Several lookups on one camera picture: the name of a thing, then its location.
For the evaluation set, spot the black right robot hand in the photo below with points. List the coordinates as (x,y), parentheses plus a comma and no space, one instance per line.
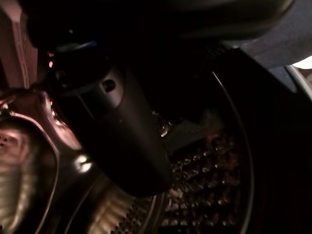
(117,136)

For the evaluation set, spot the plain black garment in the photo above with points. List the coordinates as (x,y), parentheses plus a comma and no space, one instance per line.
(280,31)

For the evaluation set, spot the dark grey washing machine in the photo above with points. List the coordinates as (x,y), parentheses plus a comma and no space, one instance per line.
(207,182)

